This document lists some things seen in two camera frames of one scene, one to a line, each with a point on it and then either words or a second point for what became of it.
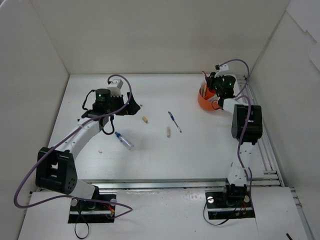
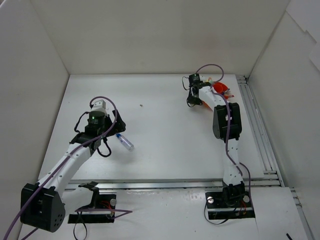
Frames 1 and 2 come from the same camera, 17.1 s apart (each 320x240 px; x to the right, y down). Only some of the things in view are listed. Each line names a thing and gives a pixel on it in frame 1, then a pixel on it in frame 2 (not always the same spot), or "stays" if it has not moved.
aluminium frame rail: x=270 y=176 stays
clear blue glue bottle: x=130 y=146 stays
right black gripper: x=212 y=81 → x=194 y=99
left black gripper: x=125 y=105 → x=116 y=123
